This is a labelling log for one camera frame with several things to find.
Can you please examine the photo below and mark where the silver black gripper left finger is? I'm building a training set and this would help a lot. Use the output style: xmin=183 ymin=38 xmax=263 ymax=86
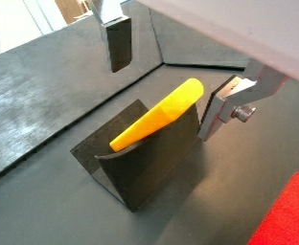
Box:
xmin=87 ymin=0 xmax=132 ymax=73

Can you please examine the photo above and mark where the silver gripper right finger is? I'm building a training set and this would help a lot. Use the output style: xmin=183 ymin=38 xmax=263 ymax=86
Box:
xmin=198 ymin=59 xmax=287 ymax=141

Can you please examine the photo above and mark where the red foam shape board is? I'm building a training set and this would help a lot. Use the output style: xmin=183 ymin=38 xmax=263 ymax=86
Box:
xmin=247 ymin=172 xmax=299 ymax=245

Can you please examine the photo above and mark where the yellow two-prong object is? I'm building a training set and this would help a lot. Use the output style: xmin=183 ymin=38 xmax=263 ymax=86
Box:
xmin=109 ymin=78 xmax=204 ymax=152

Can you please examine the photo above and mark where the black curved fixture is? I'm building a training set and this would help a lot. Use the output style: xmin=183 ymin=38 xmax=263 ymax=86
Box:
xmin=72 ymin=100 xmax=199 ymax=212

